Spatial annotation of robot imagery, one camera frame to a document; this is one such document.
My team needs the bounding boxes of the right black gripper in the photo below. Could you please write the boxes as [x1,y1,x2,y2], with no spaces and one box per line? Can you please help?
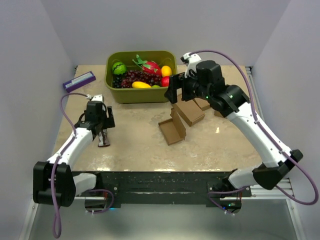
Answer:
[164,69,211,104]

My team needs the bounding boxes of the brown snack wrapper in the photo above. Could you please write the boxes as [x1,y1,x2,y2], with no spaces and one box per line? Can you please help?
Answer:
[98,129,111,148]

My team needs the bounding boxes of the brown paper box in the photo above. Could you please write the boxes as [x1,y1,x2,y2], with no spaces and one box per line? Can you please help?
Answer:
[158,108,187,146]

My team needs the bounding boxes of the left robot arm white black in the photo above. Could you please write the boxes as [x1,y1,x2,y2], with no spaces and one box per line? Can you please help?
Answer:
[33,94,115,207]

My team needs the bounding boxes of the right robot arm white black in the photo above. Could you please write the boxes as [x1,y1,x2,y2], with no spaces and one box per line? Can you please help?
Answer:
[164,60,303,197]

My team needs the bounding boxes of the front folded brown box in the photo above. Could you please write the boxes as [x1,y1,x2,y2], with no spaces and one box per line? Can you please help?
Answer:
[172,94,205,127]

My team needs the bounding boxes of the folded brown box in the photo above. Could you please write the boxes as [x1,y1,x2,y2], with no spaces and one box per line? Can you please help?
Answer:
[172,94,205,127]
[214,110,224,118]
[193,98,211,111]

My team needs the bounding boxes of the middle folded brown box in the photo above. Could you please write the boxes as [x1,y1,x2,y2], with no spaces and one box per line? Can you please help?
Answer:
[193,98,211,111]

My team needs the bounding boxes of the right folded brown box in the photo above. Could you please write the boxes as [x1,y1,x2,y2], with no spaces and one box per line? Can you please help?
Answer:
[214,110,224,118]

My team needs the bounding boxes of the purple flat box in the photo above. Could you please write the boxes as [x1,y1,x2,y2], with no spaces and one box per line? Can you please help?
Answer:
[62,71,96,93]

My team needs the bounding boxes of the red toy apple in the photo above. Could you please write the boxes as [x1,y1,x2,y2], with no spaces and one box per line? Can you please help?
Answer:
[160,76,170,87]

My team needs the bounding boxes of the yellow orange toy lemon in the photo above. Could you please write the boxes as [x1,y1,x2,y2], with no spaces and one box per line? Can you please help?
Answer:
[161,65,173,77]

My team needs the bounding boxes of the pink toy dragon fruit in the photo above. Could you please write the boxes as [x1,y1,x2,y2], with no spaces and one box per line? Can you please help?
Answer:
[132,54,162,77]

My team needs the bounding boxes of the yellow toy mango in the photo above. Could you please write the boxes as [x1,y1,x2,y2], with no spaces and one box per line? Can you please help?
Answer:
[132,81,151,89]

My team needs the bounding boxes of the dark blue toy grapes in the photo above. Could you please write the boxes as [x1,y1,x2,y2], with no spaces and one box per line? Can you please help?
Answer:
[112,75,123,89]

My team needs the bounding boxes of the olive green plastic basket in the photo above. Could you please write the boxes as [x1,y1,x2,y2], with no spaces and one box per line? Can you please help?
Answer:
[105,50,177,104]

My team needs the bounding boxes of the red toy grapes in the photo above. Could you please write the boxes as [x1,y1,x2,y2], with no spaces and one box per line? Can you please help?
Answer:
[120,70,162,88]

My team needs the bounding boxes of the green toy watermelon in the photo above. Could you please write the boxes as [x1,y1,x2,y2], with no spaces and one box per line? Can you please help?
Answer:
[111,61,127,75]

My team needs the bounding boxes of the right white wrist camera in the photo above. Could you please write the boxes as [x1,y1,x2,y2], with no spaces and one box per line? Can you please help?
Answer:
[180,52,202,78]

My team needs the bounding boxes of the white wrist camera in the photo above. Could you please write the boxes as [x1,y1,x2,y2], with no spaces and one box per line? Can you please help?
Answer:
[86,94,104,103]
[180,52,202,78]

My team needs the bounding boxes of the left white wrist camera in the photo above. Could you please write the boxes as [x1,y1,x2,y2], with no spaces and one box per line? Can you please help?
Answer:
[86,94,104,103]

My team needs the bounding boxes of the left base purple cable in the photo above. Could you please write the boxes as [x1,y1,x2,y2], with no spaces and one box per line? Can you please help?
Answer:
[84,188,115,215]

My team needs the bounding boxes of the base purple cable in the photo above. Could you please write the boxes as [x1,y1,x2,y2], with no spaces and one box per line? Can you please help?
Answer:
[84,188,115,215]
[207,184,251,216]

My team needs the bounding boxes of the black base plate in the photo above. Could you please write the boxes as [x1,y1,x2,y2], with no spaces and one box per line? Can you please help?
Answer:
[92,171,252,210]

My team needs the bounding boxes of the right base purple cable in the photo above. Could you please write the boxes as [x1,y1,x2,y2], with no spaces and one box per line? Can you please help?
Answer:
[207,184,251,216]

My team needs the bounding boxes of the aluminium frame rail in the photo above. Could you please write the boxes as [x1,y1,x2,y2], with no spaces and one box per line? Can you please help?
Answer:
[249,177,306,240]

